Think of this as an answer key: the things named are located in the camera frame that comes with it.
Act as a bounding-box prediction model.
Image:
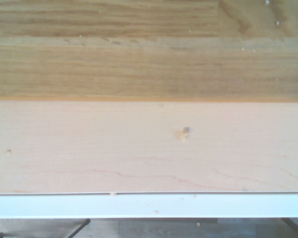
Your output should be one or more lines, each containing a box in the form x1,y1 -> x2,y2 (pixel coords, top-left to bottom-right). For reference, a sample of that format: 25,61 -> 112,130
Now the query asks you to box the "white table frame rail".
0,192 -> 298,220

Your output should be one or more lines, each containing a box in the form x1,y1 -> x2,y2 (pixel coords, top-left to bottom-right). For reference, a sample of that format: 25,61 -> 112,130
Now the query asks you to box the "black cable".
0,218 -> 91,238

